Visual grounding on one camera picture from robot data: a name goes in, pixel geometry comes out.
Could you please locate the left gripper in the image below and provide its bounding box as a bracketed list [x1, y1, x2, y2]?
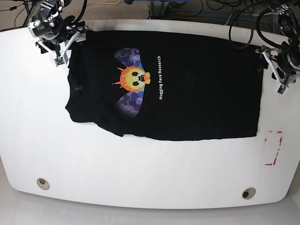
[255, 45, 300, 86]

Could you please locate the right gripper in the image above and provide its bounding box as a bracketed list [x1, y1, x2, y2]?
[34, 21, 87, 54]

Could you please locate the black graphic t-shirt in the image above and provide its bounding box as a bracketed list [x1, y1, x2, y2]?
[66, 31, 263, 141]

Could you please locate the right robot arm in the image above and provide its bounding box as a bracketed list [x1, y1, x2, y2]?
[28, 0, 87, 61]

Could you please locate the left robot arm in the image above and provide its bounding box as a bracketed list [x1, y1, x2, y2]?
[255, 0, 300, 94]

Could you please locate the black tripod stand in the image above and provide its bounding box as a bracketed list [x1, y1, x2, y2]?
[22, 0, 41, 27]

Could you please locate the red tape rectangle marking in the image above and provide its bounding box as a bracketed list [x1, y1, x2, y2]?
[262, 130, 283, 166]

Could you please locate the right table grommet hole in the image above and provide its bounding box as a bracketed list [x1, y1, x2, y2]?
[242, 187, 256, 200]

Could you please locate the table grommet hole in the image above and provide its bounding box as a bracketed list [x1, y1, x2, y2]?
[37, 178, 50, 190]
[242, 187, 256, 200]

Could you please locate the left table grommet hole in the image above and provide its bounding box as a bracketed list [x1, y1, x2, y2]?
[37, 178, 50, 190]

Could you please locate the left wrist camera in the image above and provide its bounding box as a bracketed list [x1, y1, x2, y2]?
[274, 82, 289, 96]

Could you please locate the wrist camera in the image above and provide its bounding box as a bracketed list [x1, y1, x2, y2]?
[274, 82, 289, 96]
[54, 53, 68, 67]

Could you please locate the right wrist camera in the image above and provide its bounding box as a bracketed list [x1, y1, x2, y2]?
[54, 53, 68, 67]

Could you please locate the yellow cable on floor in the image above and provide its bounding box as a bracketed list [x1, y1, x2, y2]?
[74, 0, 121, 17]

